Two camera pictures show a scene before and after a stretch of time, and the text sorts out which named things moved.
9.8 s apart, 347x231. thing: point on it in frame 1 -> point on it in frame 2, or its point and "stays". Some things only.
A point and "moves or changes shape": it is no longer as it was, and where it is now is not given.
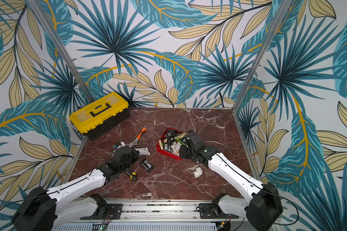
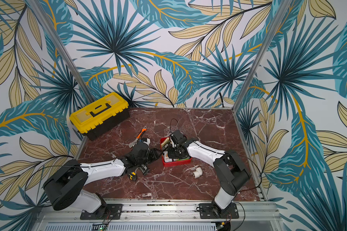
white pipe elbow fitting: [198, 173] stays
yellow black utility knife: [132, 175] stays
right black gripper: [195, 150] -> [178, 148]
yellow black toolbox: [101, 116] stays
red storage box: [169, 143] moves or changes shape
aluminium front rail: [148, 216] stays
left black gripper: [135, 154] -> [154, 153]
